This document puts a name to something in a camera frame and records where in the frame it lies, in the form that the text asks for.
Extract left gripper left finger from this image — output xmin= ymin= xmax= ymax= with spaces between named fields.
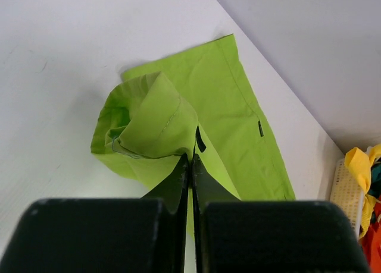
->
xmin=1 ymin=155 xmax=189 ymax=272

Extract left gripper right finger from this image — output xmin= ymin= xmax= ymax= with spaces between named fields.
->
xmin=191 ymin=155 xmax=370 ymax=272

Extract lime green shorts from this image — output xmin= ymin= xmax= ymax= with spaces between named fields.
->
xmin=89 ymin=33 xmax=297 ymax=244

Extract orange shorts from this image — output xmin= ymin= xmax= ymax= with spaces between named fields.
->
xmin=360 ymin=201 xmax=380 ymax=273

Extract yellow shorts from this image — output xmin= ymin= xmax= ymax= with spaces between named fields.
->
xmin=345 ymin=144 xmax=380 ymax=239

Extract teal shorts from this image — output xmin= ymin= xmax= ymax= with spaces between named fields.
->
xmin=368 ymin=162 xmax=381 ymax=199

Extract white plastic basket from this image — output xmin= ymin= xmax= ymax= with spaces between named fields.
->
xmin=330 ymin=158 xmax=364 ymax=234

